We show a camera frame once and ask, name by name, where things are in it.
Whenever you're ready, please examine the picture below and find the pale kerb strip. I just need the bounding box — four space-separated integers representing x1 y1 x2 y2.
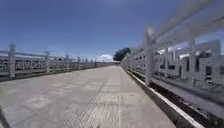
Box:
121 66 206 128

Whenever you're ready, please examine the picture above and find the white stone lattice railing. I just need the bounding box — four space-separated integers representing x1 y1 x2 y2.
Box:
119 0 224 123
0 43 119 82

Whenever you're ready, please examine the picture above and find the dark tree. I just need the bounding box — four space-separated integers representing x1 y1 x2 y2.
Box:
112 47 133 62

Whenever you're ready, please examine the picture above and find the grey paved bridge deck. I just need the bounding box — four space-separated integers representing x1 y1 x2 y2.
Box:
0 64 178 128

